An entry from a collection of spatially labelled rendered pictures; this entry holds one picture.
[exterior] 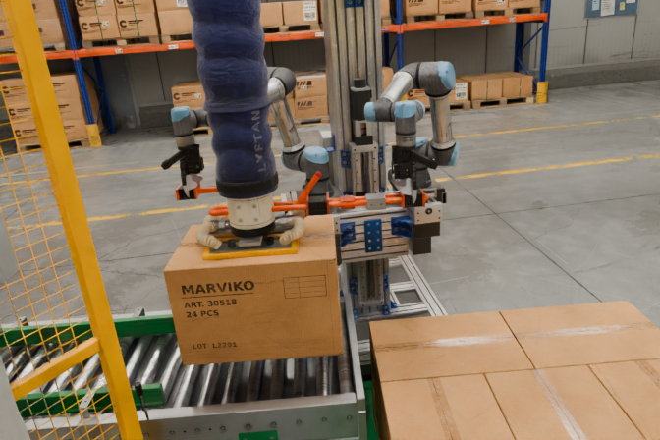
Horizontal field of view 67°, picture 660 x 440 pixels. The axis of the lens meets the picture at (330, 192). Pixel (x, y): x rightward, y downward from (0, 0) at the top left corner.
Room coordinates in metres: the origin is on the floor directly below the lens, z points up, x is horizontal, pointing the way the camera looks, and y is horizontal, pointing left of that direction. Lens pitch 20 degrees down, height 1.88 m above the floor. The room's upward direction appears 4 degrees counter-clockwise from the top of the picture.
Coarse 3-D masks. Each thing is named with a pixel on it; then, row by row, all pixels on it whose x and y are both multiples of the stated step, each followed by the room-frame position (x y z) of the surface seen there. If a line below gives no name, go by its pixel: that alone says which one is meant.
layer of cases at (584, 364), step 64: (384, 320) 1.93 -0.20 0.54; (448, 320) 1.90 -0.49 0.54; (512, 320) 1.86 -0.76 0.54; (576, 320) 1.83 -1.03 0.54; (640, 320) 1.79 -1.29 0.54; (384, 384) 1.52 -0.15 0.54; (448, 384) 1.50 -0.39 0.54; (512, 384) 1.47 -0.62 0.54; (576, 384) 1.45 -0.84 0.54; (640, 384) 1.43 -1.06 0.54
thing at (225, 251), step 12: (228, 240) 1.64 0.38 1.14; (276, 240) 1.67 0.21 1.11; (204, 252) 1.62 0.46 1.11; (216, 252) 1.61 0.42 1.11; (228, 252) 1.60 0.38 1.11; (240, 252) 1.59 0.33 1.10; (252, 252) 1.59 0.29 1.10; (264, 252) 1.59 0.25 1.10; (276, 252) 1.59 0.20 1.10; (288, 252) 1.59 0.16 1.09
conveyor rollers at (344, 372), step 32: (0, 352) 1.91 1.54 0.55; (32, 352) 1.94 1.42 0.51; (64, 352) 1.89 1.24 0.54; (160, 352) 1.83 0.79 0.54; (96, 384) 1.64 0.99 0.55; (192, 384) 1.62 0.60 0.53; (256, 384) 1.58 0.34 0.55; (320, 384) 1.55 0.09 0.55; (352, 384) 1.55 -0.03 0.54; (64, 416) 1.49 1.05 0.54
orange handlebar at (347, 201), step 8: (200, 192) 1.99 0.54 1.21; (304, 200) 1.75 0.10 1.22; (336, 200) 1.74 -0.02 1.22; (344, 200) 1.71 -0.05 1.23; (352, 200) 1.70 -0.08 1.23; (360, 200) 1.71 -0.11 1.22; (392, 200) 1.70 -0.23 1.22; (400, 200) 1.70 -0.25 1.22; (216, 208) 1.75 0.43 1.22; (224, 208) 1.75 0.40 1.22; (272, 208) 1.71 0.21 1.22; (280, 208) 1.70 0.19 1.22; (288, 208) 1.70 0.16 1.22; (296, 208) 1.70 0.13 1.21; (304, 208) 1.70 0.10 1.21; (344, 208) 1.70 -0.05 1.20
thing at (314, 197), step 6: (306, 198) 1.72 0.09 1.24; (312, 198) 1.75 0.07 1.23; (318, 198) 1.74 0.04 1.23; (324, 198) 1.74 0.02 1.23; (306, 204) 1.69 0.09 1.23; (312, 204) 1.68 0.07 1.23; (318, 204) 1.68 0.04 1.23; (324, 204) 1.68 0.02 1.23; (306, 210) 1.69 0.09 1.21; (312, 210) 1.69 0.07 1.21; (318, 210) 1.69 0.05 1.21; (324, 210) 1.68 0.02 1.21
